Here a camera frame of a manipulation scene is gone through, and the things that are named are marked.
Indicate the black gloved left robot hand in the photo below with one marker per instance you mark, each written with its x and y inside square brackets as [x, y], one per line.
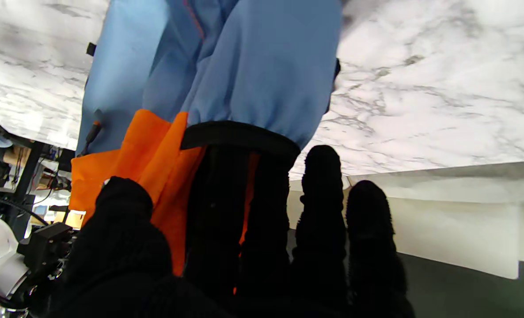
[120, 247]

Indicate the orange and blue backpack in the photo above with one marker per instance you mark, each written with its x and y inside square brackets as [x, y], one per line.
[253, 66]

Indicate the black equipment rack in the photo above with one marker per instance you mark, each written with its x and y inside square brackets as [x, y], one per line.
[28, 168]

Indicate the cream white sofa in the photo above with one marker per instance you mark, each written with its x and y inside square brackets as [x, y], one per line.
[443, 221]

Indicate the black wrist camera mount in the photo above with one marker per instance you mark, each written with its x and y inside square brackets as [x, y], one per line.
[45, 243]

